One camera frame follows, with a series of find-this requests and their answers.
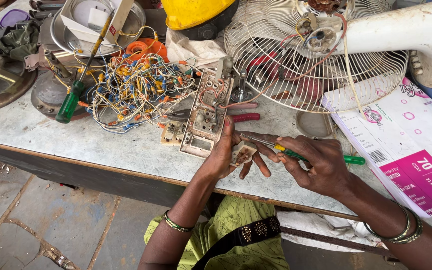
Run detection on person's right hand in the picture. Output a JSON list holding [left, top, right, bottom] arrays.
[[275, 135, 354, 198]]

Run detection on person's left hand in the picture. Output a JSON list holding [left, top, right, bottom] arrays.
[[200, 115, 281, 181]]

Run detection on small beige electrical socket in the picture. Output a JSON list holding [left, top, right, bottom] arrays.
[[230, 140, 258, 168]]

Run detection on slim green-handled screwdriver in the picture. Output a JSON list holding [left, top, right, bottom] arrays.
[[240, 133, 366, 166]]

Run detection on grey round disc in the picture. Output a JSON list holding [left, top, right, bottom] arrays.
[[295, 110, 334, 139]]

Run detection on white cloth under table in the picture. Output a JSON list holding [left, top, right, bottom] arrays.
[[275, 210, 382, 253]]

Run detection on metal spindle with base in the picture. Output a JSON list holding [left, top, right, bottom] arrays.
[[230, 69, 255, 103]]

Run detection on green left wrist bangle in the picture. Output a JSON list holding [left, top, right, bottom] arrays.
[[162, 209, 196, 233]]

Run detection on pink white paper ream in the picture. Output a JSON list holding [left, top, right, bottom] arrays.
[[320, 76, 432, 218]]

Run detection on red tool behind guard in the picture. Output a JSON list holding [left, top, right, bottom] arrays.
[[246, 50, 281, 73]]

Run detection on green right wrist bangles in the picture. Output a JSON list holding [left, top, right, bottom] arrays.
[[363, 202, 424, 245]]

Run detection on dirty white cloth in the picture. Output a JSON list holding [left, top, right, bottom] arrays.
[[165, 28, 227, 71]]

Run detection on black round motor part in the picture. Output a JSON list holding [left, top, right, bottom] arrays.
[[178, 0, 240, 41]]

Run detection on orange plastic part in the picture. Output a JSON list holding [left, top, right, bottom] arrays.
[[111, 37, 170, 65]]

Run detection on exposed fan motor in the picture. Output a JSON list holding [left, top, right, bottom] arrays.
[[296, 0, 349, 54]]

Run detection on yellow hard hat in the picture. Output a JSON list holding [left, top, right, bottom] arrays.
[[160, 0, 238, 31]]

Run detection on white fan body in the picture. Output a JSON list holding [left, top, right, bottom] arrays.
[[340, 0, 432, 89]]

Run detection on grey metal motor housing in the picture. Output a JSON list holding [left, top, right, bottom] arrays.
[[31, 50, 94, 121]]

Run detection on white plug adapter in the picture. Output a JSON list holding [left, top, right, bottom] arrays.
[[87, 6, 110, 31]]

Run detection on round steel plate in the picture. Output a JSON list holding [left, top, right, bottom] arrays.
[[50, 0, 146, 58]]

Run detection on white cardboard box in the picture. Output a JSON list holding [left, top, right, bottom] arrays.
[[60, 0, 135, 46]]

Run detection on black metal tools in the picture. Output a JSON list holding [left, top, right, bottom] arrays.
[[28, 0, 67, 20]]

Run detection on olive green cloth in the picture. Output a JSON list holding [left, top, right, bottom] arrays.
[[0, 20, 41, 62]]

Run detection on purple plastic lid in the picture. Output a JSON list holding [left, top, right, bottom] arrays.
[[0, 9, 31, 29]]

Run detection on beige switch board plate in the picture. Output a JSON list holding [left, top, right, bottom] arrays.
[[179, 67, 235, 159]]

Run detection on red-handled pliers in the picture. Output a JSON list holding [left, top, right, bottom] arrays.
[[163, 101, 261, 124]]

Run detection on small beige switch module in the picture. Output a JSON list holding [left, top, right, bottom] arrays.
[[160, 120, 187, 146]]

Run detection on black studded strap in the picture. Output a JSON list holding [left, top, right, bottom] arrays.
[[191, 215, 281, 270]]

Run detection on tangle of coloured wires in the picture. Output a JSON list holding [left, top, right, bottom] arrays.
[[76, 26, 202, 134]]

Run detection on white wire fan guard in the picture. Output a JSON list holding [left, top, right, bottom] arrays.
[[224, 0, 409, 114]]

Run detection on large green-handled screwdriver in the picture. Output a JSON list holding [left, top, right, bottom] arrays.
[[55, 14, 114, 124]]

